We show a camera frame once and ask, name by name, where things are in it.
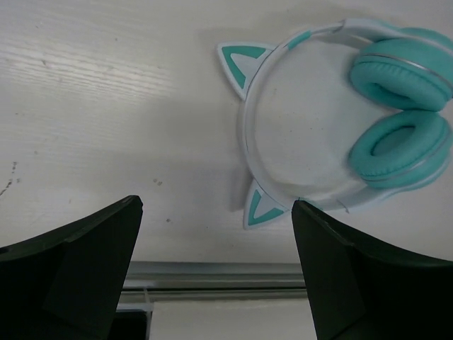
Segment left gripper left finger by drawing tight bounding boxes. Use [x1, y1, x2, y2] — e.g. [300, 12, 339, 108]
[1, 195, 143, 339]

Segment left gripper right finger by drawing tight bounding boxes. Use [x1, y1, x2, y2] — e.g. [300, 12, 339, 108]
[292, 200, 452, 339]

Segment teal cat ear headphones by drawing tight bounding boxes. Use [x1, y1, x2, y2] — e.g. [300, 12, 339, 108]
[216, 17, 453, 231]

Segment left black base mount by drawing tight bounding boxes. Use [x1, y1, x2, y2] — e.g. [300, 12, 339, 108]
[107, 310, 152, 340]

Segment front aluminium rail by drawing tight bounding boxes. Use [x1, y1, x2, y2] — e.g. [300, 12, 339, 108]
[117, 261, 306, 312]

